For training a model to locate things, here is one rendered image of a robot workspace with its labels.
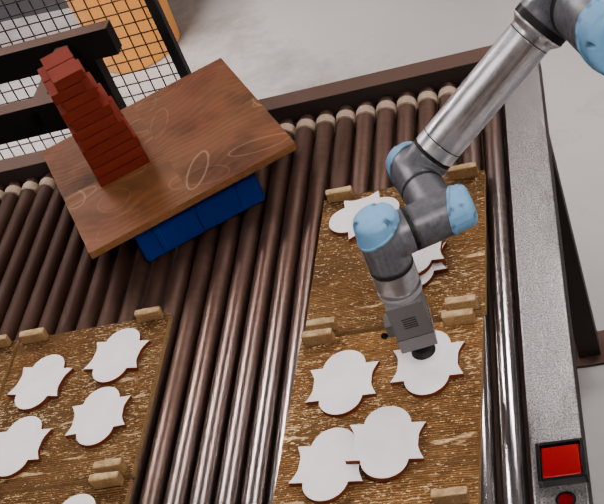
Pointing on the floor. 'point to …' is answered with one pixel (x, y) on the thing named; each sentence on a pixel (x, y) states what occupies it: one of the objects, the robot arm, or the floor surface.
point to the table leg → (595, 341)
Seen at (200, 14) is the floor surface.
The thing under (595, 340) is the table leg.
